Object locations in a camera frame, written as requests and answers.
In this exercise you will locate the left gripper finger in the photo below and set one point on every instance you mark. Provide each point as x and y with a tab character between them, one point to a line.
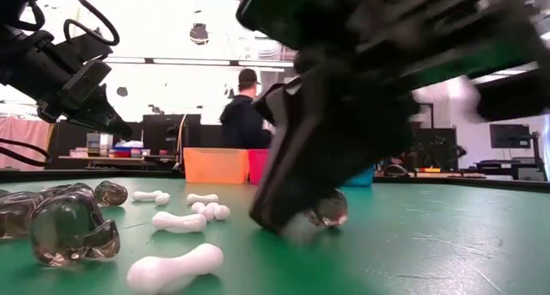
103	118

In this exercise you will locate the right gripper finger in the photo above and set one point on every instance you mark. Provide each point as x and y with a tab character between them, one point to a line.
326	149

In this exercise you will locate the blue plastic bin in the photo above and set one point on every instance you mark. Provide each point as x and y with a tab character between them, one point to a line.
361	179

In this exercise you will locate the pink plastic bin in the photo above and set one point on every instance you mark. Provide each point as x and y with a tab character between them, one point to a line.
258	166

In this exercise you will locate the orange plastic bin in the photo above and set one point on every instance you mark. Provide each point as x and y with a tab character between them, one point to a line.
215	166

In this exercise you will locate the clear plastic storage box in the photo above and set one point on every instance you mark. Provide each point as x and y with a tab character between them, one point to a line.
99	142

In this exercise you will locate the blue and red box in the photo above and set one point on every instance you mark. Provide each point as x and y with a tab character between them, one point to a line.
124	152

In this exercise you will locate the wooden shelf board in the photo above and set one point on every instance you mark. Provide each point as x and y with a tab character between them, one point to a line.
137	158

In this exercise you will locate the pink curtain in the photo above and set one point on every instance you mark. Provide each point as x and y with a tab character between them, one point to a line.
26	140

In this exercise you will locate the person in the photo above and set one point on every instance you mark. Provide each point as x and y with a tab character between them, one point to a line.
242	118

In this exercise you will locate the round black ceiling device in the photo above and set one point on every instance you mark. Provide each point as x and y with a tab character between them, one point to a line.
199	32

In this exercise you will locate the black computer monitor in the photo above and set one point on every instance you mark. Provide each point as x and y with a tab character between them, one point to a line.
509	136

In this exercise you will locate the green table mat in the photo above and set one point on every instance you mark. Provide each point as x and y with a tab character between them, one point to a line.
429	252

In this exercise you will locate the black office desk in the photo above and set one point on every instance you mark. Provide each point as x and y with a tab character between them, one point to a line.
502	165

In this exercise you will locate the black monitor stand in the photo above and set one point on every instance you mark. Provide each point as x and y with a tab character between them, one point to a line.
537	149

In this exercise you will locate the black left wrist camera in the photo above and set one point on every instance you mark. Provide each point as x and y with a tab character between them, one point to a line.
81	47

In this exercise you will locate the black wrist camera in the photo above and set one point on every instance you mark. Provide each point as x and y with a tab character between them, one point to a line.
292	15
81	47

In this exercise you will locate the black partition wall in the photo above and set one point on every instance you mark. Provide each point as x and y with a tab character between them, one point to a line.
172	131

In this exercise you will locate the black table frame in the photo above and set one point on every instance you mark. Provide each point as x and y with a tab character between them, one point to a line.
56	176

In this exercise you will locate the black metal rig frame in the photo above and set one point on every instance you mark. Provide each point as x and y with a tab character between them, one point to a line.
431	114

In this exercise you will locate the long ceiling light rail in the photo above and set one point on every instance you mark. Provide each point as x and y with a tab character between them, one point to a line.
193	62

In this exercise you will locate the silver ceiling air duct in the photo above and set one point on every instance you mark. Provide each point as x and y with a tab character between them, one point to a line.
270	50

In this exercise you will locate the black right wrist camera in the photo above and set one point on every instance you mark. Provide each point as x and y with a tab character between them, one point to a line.
292	15

